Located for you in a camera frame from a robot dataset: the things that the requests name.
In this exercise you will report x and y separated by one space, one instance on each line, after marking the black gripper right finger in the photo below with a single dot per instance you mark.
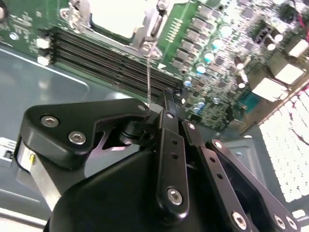
216 168

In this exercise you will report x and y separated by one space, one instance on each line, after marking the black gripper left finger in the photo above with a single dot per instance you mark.
72 116

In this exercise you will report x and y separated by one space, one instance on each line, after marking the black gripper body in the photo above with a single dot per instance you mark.
108 205

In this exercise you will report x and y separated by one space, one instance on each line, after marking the thin metal locking lever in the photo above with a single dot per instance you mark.
149 82

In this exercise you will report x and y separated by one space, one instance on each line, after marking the silver square CPU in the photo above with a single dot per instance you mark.
111 17

